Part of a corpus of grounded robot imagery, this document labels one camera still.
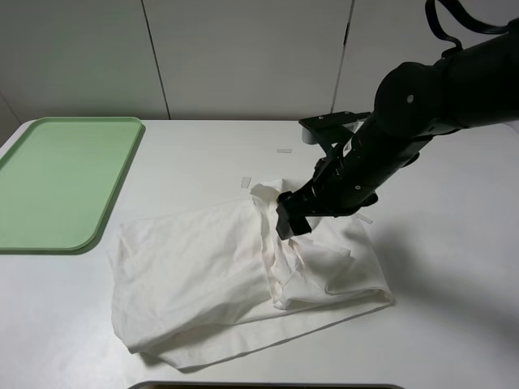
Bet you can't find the clear tape strip left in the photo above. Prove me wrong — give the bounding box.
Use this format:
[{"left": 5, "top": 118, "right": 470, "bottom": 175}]
[{"left": 240, "top": 177, "right": 251, "bottom": 189}]

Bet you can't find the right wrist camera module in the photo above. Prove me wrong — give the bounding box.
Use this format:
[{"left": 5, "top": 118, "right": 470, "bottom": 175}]
[{"left": 298, "top": 111, "right": 371, "bottom": 155}]

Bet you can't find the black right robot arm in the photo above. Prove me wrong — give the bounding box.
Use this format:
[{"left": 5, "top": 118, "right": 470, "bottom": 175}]
[{"left": 277, "top": 32, "right": 518, "bottom": 240}]

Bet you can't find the white short sleeve shirt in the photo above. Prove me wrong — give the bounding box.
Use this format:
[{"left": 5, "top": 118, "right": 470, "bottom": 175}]
[{"left": 109, "top": 179, "right": 394, "bottom": 370}]

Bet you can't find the clear tape strip near shirt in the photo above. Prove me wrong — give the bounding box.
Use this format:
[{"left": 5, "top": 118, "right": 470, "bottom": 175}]
[{"left": 355, "top": 213, "right": 373, "bottom": 224}]

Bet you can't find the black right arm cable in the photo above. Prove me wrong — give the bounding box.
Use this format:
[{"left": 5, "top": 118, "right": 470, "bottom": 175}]
[{"left": 424, "top": 0, "right": 519, "bottom": 51}]

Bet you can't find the green plastic tray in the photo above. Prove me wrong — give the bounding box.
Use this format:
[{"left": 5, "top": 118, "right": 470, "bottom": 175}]
[{"left": 1, "top": 117, "right": 145, "bottom": 255}]

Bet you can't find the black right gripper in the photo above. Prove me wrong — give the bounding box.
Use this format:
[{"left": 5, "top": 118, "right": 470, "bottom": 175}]
[{"left": 276, "top": 158, "right": 379, "bottom": 240}]

